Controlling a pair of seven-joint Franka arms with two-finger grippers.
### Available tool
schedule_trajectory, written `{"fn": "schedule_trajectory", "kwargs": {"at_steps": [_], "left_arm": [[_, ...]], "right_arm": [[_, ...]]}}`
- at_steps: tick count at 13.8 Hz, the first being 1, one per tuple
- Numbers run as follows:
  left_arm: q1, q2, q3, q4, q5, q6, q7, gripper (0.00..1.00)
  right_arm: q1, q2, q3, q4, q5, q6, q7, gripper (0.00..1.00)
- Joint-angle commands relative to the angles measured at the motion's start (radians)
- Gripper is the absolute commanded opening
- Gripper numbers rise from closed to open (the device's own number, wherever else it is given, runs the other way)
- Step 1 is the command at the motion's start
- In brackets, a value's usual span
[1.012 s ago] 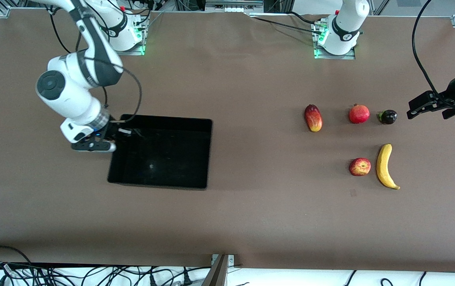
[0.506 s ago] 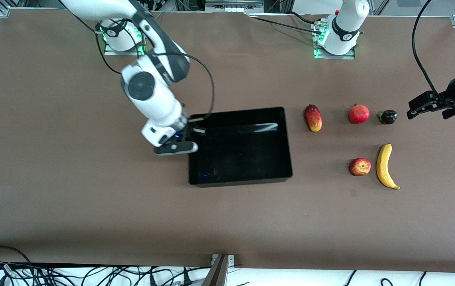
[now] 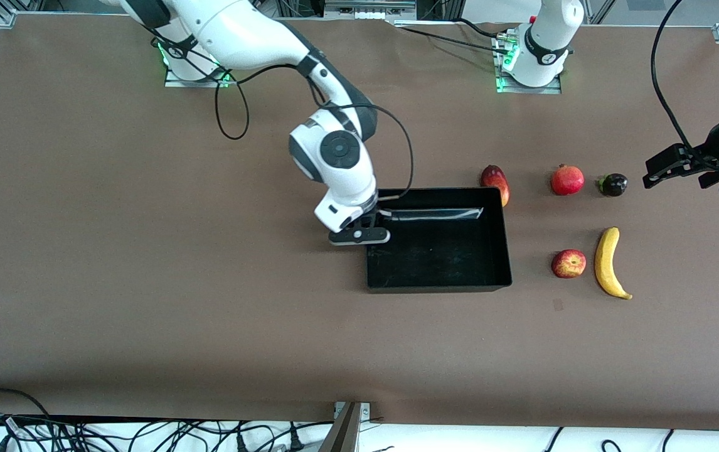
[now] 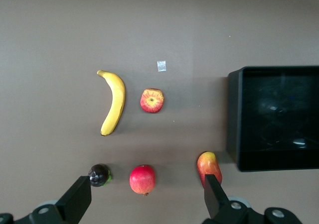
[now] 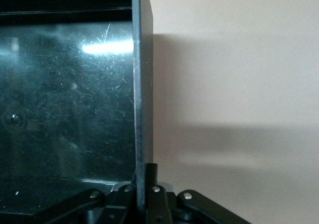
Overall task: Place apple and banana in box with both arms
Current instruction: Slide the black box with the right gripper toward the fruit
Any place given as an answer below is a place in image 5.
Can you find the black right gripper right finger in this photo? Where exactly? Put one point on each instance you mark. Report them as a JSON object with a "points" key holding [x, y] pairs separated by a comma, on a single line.
{"points": [[152, 174]]}

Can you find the black plastic box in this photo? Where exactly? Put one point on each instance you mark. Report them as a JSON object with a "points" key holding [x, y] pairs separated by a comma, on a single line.
{"points": [[62, 97]]}

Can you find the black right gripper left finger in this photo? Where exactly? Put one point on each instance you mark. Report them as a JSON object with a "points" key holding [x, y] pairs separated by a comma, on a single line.
{"points": [[124, 196]]}

